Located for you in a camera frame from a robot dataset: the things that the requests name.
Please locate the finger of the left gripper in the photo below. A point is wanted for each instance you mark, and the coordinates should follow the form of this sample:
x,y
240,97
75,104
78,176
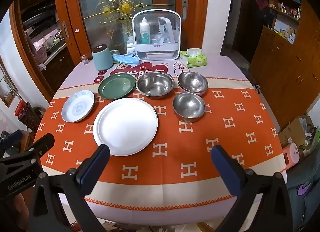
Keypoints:
x,y
11,139
36,151

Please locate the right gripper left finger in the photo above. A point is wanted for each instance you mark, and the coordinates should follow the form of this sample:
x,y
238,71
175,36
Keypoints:
x,y
46,211

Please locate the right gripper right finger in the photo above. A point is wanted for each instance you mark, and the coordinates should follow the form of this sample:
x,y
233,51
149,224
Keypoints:
x,y
274,212

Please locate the blue patterned porcelain plate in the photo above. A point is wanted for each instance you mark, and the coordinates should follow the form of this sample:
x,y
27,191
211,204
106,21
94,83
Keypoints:
x,y
78,106

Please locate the large white plate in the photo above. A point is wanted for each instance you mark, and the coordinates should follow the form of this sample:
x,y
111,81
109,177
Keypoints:
x,y
126,126

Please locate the green plate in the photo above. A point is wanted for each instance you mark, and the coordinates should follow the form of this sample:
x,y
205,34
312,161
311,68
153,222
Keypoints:
x,y
116,86

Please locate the small steel bowl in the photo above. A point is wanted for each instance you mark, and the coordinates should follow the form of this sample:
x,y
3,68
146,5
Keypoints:
x,y
188,107

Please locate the large steel bowl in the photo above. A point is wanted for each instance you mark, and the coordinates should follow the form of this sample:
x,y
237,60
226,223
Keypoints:
x,y
155,85

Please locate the pink steel bowl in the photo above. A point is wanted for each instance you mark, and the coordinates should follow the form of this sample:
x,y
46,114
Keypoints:
x,y
192,82

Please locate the person left hand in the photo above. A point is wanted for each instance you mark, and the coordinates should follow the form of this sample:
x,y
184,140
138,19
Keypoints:
x,y
20,213

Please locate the red basket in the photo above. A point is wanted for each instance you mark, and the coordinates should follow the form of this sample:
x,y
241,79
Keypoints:
x,y
21,109

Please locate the pink stool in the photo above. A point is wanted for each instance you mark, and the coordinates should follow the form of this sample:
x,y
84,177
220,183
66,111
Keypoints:
x,y
291,155

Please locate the cardboard box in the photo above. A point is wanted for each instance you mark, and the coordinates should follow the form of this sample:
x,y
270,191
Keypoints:
x,y
300,131

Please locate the small glass jar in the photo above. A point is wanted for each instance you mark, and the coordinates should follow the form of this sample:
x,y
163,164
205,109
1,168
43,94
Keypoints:
x,y
84,59

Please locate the teal canister brown lid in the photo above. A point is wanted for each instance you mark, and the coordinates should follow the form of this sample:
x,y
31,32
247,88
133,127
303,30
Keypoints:
x,y
102,57

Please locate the orange H pattern tablecloth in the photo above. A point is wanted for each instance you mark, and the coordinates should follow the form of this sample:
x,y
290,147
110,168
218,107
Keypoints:
x,y
173,180

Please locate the blue face mask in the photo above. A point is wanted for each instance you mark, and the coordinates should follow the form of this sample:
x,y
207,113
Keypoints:
x,y
125,59

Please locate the white pill bottle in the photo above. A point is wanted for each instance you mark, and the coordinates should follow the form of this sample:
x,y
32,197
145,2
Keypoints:
x,y
131,50

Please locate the wooden cabinet shelf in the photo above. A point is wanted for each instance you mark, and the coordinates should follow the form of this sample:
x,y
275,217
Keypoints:
x,y
286,60

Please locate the wooden glass door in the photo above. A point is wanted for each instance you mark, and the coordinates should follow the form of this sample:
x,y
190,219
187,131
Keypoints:
x,y
87,23

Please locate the green tissue pack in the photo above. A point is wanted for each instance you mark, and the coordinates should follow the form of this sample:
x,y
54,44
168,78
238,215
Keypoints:
x,y
193,57

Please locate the white storage box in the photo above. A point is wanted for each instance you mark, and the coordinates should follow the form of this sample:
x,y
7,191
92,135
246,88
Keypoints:
x,y
157,34

